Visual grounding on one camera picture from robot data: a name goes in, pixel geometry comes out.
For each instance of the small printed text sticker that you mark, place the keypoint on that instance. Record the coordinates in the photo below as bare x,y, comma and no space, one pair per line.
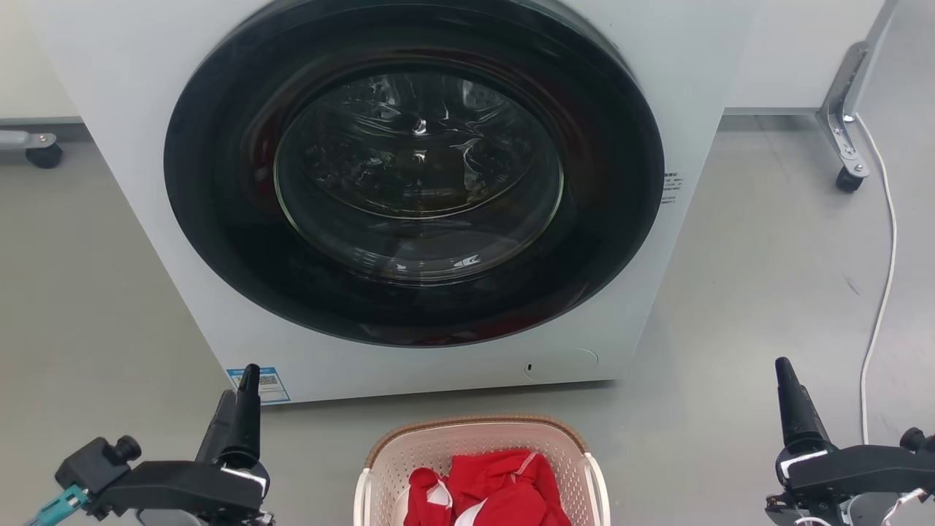
671,186

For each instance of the blue energy label sticker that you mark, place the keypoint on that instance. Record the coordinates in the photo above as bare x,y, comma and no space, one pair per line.
276,387

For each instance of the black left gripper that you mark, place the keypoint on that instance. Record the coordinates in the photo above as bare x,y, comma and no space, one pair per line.
182,489

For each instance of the white board panel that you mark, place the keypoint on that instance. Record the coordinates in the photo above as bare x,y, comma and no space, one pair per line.
796,51
29,66

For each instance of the red and white garment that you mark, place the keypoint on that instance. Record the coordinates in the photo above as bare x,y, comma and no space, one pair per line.
504,486

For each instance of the grey metal caster leg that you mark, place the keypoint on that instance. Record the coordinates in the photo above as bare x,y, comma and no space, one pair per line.
33,142
840,109

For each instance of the white front-load washing machine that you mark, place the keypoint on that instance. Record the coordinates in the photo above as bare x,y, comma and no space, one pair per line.
117,109

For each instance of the black round washer door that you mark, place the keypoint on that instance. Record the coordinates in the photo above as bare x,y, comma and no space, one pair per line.
219,219

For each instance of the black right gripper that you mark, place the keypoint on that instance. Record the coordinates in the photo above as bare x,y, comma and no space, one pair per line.
855,467

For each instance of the white perforated laundry basket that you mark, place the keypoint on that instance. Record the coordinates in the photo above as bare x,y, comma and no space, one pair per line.
431,446

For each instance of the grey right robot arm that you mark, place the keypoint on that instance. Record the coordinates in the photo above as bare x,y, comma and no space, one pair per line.
869,511

